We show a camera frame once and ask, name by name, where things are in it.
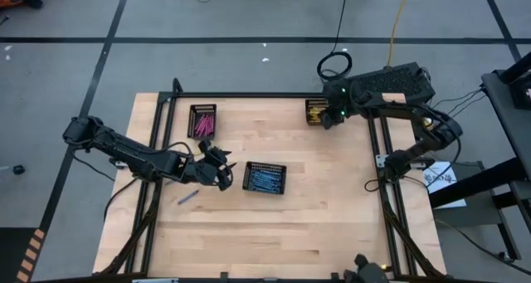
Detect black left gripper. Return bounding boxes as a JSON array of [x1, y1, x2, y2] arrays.
[[183, 139, 238, 192]]

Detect black plastic mesh basket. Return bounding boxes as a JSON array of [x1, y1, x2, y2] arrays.
[[242, 161, 288, 196], [304, 98, 332, 127], [186, 103, 218, 141]]

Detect white printed paper sheet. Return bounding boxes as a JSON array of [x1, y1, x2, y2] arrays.
[[421, 160, 468, 210]]

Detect black equipment stand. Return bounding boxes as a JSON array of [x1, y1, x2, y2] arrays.
[[428, 50, 531, 276]]

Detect dark object with yellow light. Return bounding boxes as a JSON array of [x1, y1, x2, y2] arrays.
[[343, 253, 394, 283]]

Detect black coiled cable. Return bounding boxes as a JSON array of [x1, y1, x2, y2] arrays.
[[316, 0, 353, 82]]

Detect yellow hanging cable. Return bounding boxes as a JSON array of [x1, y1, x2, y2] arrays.
[[386, 0, 413, 67]]

